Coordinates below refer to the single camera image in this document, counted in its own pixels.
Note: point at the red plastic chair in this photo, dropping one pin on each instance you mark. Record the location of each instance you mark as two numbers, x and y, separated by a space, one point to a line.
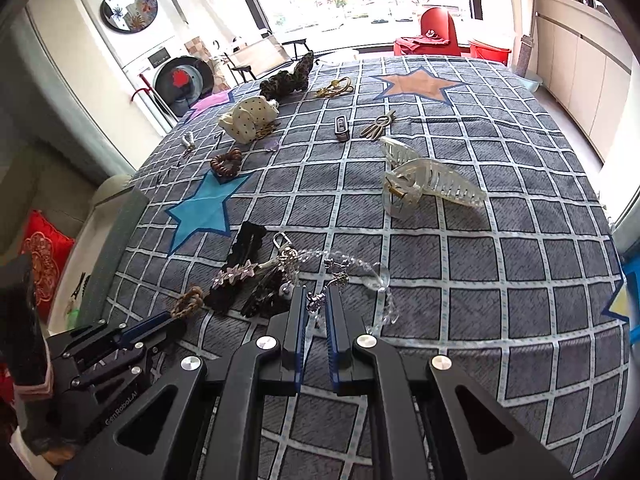
435 27

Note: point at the cream polka dot scrunchie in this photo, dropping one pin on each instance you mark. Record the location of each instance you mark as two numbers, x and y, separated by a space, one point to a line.
247 117

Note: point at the bronze hand-shaped hair clip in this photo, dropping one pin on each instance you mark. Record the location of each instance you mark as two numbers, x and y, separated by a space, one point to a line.
377 126

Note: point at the grey shallow box tray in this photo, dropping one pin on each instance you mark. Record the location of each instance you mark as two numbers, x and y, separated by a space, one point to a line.
120 240

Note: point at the red embroidered cushion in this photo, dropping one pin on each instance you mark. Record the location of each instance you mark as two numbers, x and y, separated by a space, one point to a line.
45 255

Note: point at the leopard print scrunchie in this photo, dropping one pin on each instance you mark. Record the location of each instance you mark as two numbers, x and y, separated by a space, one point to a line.
285 82

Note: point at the small clear claw clip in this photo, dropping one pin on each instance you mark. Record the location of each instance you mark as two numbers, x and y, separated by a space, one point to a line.
397 149

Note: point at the large clear claw clip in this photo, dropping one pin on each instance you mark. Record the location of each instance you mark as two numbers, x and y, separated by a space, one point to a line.
435 182

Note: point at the beige folding chair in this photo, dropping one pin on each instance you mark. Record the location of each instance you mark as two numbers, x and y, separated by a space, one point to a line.
260 55

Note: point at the red bucket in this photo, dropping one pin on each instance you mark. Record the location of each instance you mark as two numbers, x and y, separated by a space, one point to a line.
490 52

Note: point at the white dryer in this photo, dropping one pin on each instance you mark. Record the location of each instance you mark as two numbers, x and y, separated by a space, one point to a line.
130 15

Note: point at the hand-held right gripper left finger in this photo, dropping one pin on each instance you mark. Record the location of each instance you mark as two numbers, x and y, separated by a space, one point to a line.
299 330

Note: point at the beige sofa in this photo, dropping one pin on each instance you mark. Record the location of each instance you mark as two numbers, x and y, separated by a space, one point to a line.
107 192

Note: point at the beige wall cabinet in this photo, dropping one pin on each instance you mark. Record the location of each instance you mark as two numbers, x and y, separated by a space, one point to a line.
580 70

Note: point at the crystal hair clip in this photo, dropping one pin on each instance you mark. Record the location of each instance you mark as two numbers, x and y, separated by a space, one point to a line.
235 274

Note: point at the black hair claw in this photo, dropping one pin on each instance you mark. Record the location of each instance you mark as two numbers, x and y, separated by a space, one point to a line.
240 250

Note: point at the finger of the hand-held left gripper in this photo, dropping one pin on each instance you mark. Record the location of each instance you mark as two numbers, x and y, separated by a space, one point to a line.
150 327
130 360

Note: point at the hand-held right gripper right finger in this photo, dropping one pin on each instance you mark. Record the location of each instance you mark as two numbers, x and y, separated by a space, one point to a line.
332 330

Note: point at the brown checkered board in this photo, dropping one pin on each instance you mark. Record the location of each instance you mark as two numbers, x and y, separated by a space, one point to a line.
195 47

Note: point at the grey checked star tablecloth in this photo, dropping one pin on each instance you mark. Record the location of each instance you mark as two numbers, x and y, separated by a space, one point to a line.
500 285

